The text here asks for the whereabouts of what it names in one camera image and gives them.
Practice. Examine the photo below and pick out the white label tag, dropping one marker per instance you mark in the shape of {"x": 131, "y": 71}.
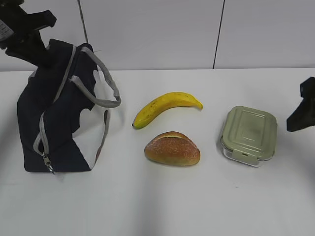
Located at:
{"x": 5, "y": 31}

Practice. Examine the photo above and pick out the navy blue lunch bag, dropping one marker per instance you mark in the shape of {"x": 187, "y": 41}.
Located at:
{"x": 63, "y": 112}

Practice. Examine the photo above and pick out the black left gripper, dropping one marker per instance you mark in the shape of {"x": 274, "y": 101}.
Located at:
{"x": 24, "y": 24}

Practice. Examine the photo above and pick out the yellow banana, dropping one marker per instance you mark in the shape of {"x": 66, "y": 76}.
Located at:
{"x": 164, "y": 102}

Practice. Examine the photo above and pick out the green lidded glass container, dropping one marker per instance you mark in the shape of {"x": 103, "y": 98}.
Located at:
{"x": 248, "y": 136}

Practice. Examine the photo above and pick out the brown bread roll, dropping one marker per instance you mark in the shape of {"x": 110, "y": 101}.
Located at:
{"x": 172, "y": 148}

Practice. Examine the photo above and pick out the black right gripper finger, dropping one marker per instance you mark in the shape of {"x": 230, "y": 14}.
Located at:
{"x": 303, "y": 117}
{"x": 307, "y": 88}

